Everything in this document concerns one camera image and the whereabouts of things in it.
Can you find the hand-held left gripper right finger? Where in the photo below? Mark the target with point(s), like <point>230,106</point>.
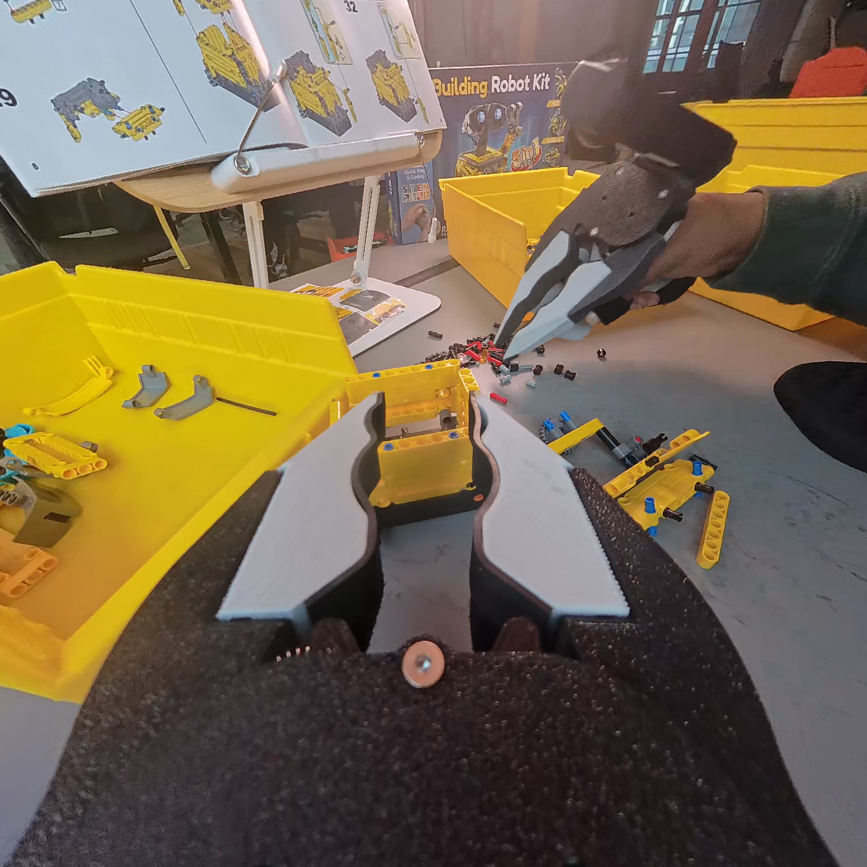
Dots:
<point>548,528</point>

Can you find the yellow lego panel with pins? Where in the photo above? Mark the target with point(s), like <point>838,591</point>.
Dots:
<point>650,488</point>

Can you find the yellow perforated lego frame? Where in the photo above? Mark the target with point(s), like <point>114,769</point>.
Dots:
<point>54,455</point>

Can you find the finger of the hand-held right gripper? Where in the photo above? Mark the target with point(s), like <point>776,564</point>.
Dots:
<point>576,291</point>
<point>548,261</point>

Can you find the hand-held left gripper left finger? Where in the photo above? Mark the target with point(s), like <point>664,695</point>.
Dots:
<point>298,528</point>

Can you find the blue lego set box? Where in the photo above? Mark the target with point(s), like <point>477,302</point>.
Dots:
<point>474,95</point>

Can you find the yellow lego beam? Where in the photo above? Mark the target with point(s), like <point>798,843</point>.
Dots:
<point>713,528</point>

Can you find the person's right hand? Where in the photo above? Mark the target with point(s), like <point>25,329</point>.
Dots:
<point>718,230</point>

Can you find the lego instruction booklet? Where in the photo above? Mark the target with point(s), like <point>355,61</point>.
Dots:
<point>135,68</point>

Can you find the lego axle and gear assembly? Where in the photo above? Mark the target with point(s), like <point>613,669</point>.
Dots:
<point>576,437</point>

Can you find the grey angled lego piece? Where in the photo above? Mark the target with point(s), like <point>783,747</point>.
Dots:
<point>196,396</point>
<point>152,383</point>

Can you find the yellow curved lego piece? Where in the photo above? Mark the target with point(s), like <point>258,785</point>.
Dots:
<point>91,386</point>

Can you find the pile of small lego pins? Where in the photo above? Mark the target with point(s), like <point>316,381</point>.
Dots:
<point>474,352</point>

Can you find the orange lego frame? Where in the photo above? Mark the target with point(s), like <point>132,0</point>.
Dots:
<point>27,565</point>

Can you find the black lego axle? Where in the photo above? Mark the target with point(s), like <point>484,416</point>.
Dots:
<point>244,405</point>

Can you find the orange plastic object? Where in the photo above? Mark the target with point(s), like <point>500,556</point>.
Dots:
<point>830,74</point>

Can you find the person's right forearm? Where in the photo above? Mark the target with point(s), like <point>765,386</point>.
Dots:
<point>813,250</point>

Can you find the yellow lego robot body model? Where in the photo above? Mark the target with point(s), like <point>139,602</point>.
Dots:
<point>423,467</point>

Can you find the sticker sheet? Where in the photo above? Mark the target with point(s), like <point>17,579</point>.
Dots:
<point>352,308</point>

